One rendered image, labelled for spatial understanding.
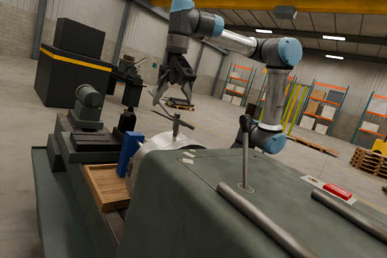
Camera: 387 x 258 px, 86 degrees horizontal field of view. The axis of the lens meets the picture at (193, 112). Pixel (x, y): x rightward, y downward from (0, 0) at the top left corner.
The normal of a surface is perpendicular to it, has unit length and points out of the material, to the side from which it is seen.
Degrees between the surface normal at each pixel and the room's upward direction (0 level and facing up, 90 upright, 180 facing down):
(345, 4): 90
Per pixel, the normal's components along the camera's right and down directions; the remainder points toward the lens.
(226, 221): -0.33, -0.74
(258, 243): -0.08, -0.89
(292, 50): 0.45, 0.14
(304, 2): -0.58, -0.04
